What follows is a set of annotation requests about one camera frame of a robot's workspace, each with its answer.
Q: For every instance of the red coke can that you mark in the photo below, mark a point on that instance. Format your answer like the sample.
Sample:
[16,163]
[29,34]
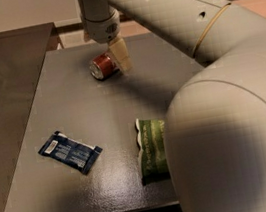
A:
[102,67]

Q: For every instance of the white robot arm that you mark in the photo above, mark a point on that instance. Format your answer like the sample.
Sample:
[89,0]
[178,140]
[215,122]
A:
[215,133]

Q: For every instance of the green jalapeno chips bag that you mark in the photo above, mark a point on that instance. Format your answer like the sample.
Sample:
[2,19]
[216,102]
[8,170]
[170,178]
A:
[151,157]

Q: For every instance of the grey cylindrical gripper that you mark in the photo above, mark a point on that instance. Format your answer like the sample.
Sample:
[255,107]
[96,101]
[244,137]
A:
[102,29]

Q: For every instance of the blue snack packet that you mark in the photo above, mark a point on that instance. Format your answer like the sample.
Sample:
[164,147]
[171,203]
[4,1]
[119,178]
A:
[70,152]

